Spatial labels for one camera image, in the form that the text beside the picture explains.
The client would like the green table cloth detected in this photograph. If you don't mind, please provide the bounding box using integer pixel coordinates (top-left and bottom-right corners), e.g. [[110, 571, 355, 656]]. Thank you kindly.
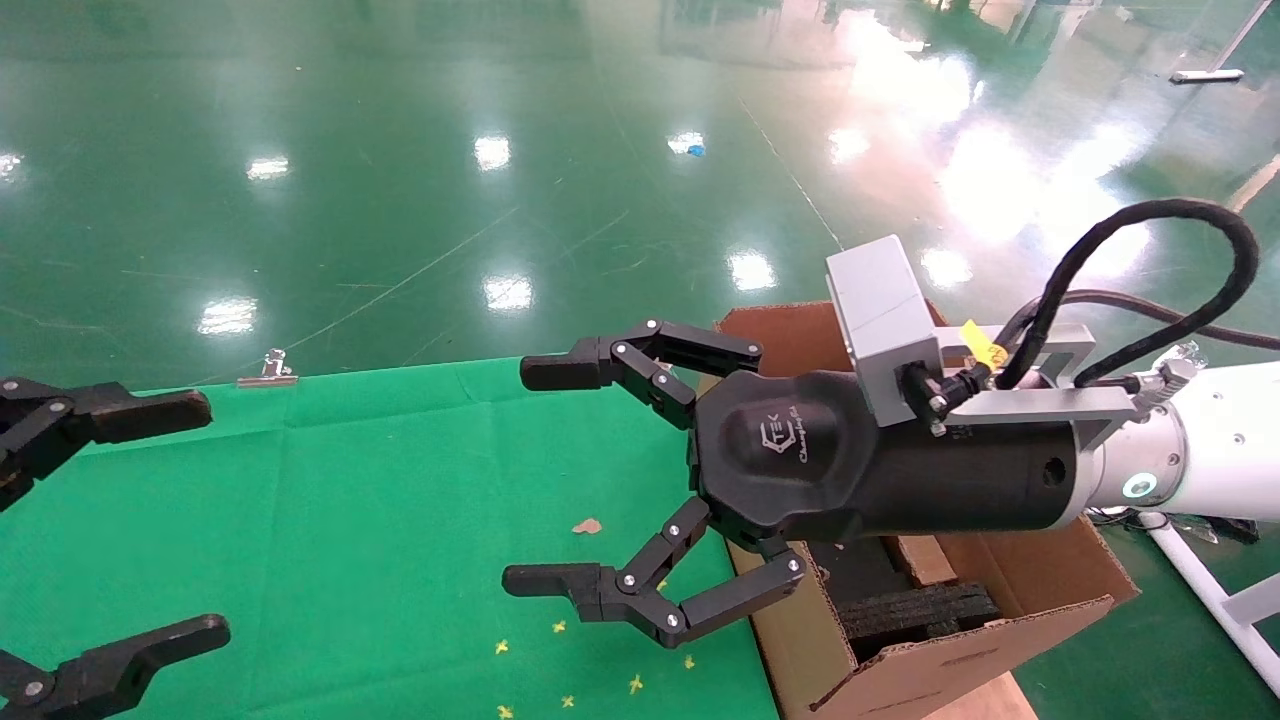
[[0, 355, 781, 720]]

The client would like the large open cardboard carton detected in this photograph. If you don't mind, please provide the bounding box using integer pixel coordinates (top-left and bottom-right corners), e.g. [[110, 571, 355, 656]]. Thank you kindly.
[[715, 300, 1141, 720]]

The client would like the black foam base sheet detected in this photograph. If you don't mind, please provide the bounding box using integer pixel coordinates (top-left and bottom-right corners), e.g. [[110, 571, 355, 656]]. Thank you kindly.
[[805, 540, 901, 603]]

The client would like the small brown cardboard box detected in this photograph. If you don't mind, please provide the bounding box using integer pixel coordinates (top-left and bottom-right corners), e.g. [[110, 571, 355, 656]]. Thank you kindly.
[[893, 534, 958, 588]]

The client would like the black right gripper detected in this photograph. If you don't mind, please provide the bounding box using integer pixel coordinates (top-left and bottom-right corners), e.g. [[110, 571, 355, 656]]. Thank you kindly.
[[503, 319, 1086, 649]]

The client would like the metal binder clip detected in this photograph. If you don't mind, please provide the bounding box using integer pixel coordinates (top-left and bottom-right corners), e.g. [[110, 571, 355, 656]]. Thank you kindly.
[[237, 349, 299, 388]]

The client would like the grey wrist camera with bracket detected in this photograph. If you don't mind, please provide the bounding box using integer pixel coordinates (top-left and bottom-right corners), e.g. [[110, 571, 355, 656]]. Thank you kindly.
[[825, 235, 1151, 451]]

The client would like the white pipe frame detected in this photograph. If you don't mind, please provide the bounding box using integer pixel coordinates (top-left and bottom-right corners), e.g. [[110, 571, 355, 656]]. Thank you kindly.
[[1145, 512, 1280, 696]]

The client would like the ribbed black foam block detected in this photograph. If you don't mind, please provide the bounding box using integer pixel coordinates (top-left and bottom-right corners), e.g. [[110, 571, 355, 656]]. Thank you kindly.
[[838, 582, 1001, 663]]

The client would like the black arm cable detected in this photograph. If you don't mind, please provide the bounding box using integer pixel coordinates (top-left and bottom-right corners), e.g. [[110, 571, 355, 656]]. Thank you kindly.
[[900, 198, 1280, 401]]

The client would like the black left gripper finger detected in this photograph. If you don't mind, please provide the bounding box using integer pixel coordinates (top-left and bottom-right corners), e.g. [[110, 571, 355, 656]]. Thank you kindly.
[[0, 615, 232, 720], [0, 378, 214, 513]]

